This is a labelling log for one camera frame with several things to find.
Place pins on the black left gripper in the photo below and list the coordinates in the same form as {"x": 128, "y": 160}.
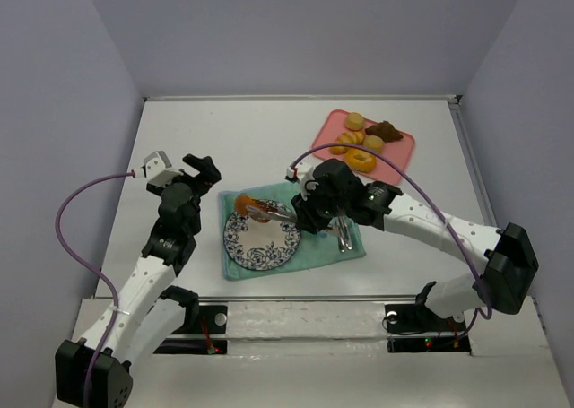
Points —
{"x": 197, "y": 175}

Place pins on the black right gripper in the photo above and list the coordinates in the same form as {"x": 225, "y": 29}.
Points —
{"x": 308, "y": 216}

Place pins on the orange-brown pastry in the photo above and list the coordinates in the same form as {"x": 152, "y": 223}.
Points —
{"x": 242, "y": 201}

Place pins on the stainless steel tongs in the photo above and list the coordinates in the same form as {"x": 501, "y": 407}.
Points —
{"x": 266, "y": 214}

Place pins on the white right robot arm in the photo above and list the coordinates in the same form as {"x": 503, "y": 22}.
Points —
{"x": 502, "y": 262}

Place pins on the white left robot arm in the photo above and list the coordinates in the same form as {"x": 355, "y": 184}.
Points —
{"x": 97, "y": 369}

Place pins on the striped yellow bread roll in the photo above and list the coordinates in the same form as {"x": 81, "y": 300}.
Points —
{"x": 345, "y": 138}

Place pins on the silver fork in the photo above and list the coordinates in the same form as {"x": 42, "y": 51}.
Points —
{"x": 344, "y": 234}

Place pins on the round beige bun near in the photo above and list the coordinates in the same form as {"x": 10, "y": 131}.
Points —
{"x": 374, "y": 143}

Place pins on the round beige bun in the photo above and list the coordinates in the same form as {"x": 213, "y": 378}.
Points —
{"x": 354, "y": 121}
{"x": 374, "y": 143}

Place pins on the green cloth napkin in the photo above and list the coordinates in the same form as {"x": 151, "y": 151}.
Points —
{"x": 312, "y": 252}

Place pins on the round beige bun far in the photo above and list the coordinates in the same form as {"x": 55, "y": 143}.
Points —
{"x": 354, "y": 121}

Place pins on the pink plastic tray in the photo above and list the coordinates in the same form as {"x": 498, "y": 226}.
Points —
{"x": 399, "y": 152}

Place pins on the dark chocolate croissant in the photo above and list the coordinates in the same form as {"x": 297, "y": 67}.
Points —
{"x": 385, "y": 131}

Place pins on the blue floral ceramic plate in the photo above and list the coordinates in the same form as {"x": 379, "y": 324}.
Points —
{"x": 257, "y": 246}

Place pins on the yellow ring donut bread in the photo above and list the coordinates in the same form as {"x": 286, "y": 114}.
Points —
{"x": 360, "y": 160}

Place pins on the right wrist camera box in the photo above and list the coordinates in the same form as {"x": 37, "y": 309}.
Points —
{"x": 302, "y": 174}

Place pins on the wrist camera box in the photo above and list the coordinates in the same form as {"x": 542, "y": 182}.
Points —
{"x": 157, "y": 171}
{"x": 302, "y": 174}

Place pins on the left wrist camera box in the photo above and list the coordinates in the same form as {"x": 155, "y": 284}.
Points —
{"x": 157, "y": 171}

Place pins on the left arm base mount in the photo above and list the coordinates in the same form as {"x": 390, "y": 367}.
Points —
{"x": 205, "y": 336}

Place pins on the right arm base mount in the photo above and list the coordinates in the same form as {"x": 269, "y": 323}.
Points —
{"x": 410, "y": 330}

